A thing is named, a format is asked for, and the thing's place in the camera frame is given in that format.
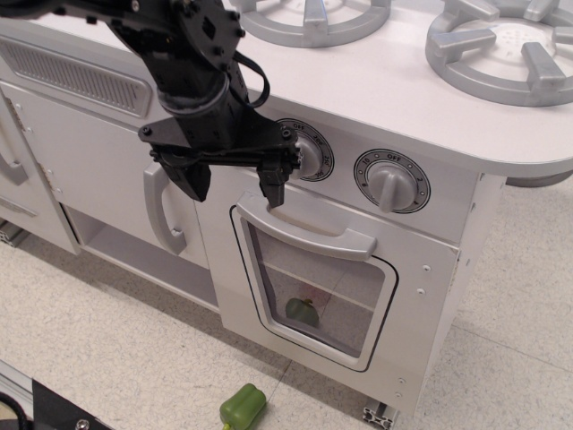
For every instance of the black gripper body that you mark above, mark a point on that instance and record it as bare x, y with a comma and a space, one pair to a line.
223, 132

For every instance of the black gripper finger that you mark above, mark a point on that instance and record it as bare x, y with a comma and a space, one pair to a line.
191, 174
272, 181

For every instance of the white toy oven door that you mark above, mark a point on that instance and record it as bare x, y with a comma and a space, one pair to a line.
388, 285

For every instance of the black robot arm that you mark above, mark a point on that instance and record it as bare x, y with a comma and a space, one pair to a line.
190, 50

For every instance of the grey middle control knob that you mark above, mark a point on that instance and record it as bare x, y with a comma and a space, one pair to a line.
315, 154

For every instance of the grey control knob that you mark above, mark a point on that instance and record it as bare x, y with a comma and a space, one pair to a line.
392, 181
315, 154

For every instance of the silver vent grille panel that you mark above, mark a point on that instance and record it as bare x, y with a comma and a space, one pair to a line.
83, 79

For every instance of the grey right control knob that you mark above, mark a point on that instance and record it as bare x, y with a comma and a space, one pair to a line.
392, 181

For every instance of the red toy on lower shelf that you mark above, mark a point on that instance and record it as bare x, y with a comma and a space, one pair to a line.
319, 297

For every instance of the silver middle stove burner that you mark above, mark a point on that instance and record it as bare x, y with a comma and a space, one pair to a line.
312, 24

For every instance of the silver stove burner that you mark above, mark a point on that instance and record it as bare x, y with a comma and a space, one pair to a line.
312, 24
516, 53

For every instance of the white toy kitchen unit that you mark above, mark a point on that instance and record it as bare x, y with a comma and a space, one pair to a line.
378, 92

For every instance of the white far left door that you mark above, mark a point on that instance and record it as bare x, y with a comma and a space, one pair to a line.
26, 198

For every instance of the silver right stove burner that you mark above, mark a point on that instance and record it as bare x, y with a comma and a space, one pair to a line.
516, 53

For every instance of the green toy bell pepper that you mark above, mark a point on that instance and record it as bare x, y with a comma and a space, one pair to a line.
240, 410

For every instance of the white cabinet door grey handle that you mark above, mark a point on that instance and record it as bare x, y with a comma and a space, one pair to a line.
96, 164

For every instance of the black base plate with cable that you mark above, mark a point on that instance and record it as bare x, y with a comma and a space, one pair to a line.
41, 408

